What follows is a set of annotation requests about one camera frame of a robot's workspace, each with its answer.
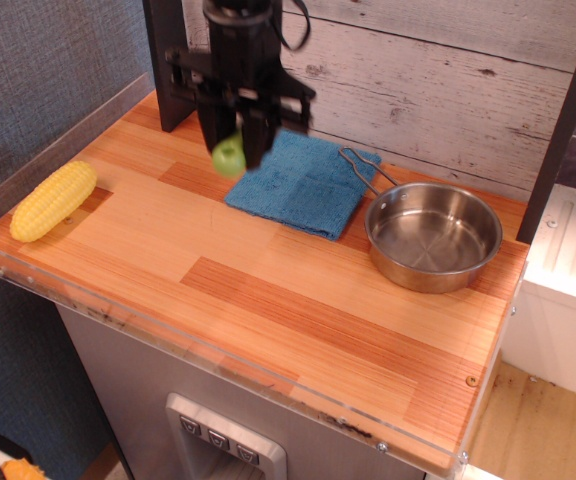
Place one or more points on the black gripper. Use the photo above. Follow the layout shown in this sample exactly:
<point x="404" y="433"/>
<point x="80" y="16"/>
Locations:
<point x="242" y="76"/>

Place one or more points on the green handled grey spatula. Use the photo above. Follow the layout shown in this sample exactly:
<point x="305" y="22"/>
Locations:
<point x="228" y="158"/>

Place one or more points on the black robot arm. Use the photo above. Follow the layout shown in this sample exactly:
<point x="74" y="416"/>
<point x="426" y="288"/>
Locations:
<point x="240" y="7"/>

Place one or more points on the blue rag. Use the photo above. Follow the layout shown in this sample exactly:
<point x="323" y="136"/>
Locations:
<point x="303" y="183"/>

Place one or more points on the silver pot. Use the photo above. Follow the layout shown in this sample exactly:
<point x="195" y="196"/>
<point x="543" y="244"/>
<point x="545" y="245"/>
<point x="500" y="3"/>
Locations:
<point x="425" y="236"/>

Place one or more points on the yellow toy corn cob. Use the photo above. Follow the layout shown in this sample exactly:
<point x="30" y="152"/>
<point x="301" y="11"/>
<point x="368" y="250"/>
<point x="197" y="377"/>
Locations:
<point x="52" y="201"/>

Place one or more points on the grey toy fridge cabinet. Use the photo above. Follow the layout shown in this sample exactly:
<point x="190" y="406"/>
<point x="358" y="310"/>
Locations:
<point x="134" y="382"/>

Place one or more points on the silver dispenser panel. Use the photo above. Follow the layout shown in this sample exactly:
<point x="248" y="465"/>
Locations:
<point x="223" y="440"/>

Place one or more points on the orange object bottom left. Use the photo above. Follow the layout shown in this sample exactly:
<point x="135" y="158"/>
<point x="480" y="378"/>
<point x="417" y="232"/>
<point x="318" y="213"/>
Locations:
<point x="21" y="469"/>

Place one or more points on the dark left shelf post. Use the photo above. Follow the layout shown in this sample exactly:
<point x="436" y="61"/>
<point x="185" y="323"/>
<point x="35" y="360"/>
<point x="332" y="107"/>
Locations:
<point x="165" y="26"/>

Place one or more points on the dark shelf post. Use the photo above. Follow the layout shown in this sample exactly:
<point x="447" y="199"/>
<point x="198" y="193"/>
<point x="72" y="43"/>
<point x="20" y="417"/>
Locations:
<point x="165" y="26"/>
<point x="550" y="166"/>

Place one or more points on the dark right shelf post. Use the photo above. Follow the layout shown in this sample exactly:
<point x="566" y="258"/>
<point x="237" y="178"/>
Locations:
<point x="550" y="166"/>

